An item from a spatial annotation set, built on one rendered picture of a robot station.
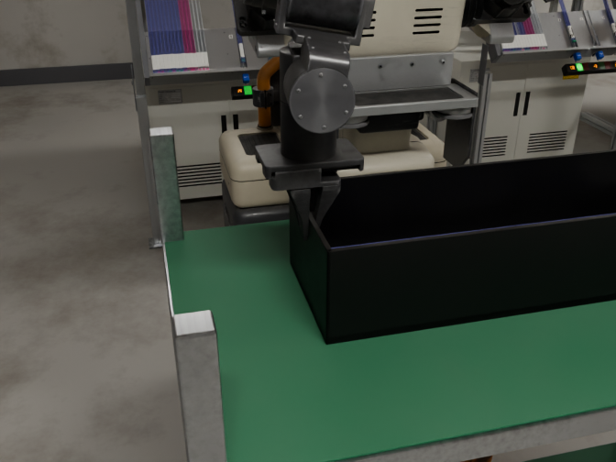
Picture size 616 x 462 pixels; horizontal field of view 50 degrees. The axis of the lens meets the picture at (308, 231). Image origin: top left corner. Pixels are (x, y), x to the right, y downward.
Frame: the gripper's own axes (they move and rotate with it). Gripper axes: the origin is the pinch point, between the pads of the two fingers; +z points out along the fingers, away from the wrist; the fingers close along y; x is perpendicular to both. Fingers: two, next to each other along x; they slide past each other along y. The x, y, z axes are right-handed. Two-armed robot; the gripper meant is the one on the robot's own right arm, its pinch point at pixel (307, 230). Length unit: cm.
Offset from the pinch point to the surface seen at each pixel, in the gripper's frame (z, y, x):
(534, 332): 8.8, 22.0, -12.0
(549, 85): 52, 180, 224
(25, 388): 103, -60, 113
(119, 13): 48, -26, 472
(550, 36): 22, 159, 199
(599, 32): 22, 183, 199
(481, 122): 57, 128, 194
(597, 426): 10.9, 21.6, -24.1
